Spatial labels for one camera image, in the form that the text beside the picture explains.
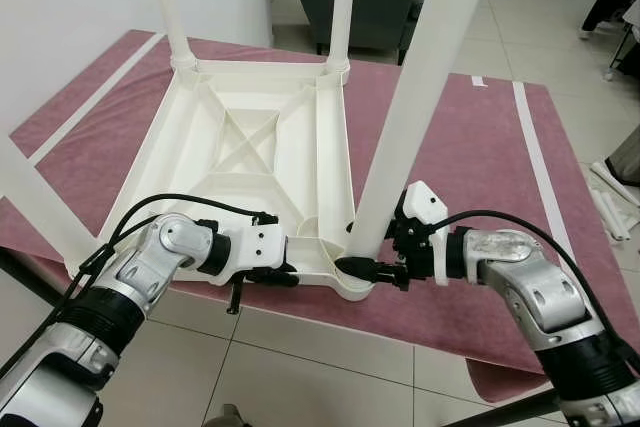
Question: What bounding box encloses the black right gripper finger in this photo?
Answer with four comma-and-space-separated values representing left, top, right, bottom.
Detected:
333, 257, 401, 286

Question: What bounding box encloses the white plastic children table top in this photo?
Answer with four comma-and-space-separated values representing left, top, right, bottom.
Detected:
65, 55, 381, 300

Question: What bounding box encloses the maroon cloth with white stripes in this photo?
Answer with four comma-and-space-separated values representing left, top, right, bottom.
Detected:
0, 30, 640, 403

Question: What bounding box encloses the dark robot left foot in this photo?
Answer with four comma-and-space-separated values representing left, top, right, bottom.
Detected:
203, 404, 253, 427

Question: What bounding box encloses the white plastic tube bundle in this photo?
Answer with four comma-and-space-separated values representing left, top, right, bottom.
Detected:
590, 159, 640, 243

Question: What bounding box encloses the steel trash bin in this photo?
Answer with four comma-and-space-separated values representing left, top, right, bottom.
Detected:
608, 127, 640, 188

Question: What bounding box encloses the dark grey armchair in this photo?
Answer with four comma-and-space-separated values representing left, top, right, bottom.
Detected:
283, 0, 431, 66

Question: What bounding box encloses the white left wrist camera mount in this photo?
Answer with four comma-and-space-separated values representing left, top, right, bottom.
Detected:
225, 224, 291, 273

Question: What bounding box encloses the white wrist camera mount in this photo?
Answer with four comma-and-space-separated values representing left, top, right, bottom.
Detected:
400, 180, 451, 283
225, 224, 291, 273

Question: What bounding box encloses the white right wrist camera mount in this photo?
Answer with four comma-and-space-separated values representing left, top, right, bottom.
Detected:
400, 180, 451, 283

